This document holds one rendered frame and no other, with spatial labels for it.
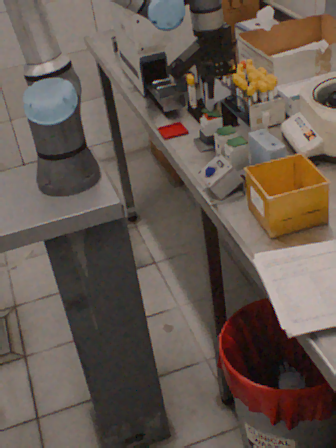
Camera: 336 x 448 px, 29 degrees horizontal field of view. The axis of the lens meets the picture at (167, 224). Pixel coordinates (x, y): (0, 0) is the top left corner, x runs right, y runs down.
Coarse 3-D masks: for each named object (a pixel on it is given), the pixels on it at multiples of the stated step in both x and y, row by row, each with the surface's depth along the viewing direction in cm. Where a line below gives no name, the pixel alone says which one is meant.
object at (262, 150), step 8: (256, 136) 145; (264, 136) 145; (272, 136) 144; (256, 144) 145; (264, 144) 142; (272, 144) 142; (280, 144) 141; (256, 152) 147; (264, 152) 142; (272, 152) 140; (280, 152) 141; (256, 160) 148; (264, 160) 144
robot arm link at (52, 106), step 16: (48, 80) 143; (64, 80) 143; (32, 96) 138; (48, 96) 138; (64, 96) 137; (32, 112) 137; (48, 112) 136; (64, 112) 138; (32, 128) 141; (48, 128) 138; (64, 128) 139; (80, 128) 143; (48, 144) 141; (64, 144) 141; (80, 144) 144
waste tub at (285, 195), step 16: (272, 160) 136; (288, 160) 137; (304, 160) 136; (256, 176) 137; (272, 176) 138; (288, 176) 139; (304, 176) 138; (320, 176) 130; (256, 192) 131; (272, 192) 140; (288, 192) 125; (304, 192) 126; (320, 192) 127; (256, 208) 134; (272, 208) 126; (288, 208) 127; (304, 208) 128; (320, 208) 129; (272, 224) 128; (288, 224) 129; (304, 224) 131; (320, 224) 132
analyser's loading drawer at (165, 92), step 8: (152, 80) 196; (160, 80) 187; (168, 80) 187; (152, 88) 190; (160, 88) 183; (168, 88) 183; (160, 96) 184; (168, 96) 185; (176, 96) 179; (184, 96) 180; (168, 104) 180; (176, 104) 181; (184, 104) 182
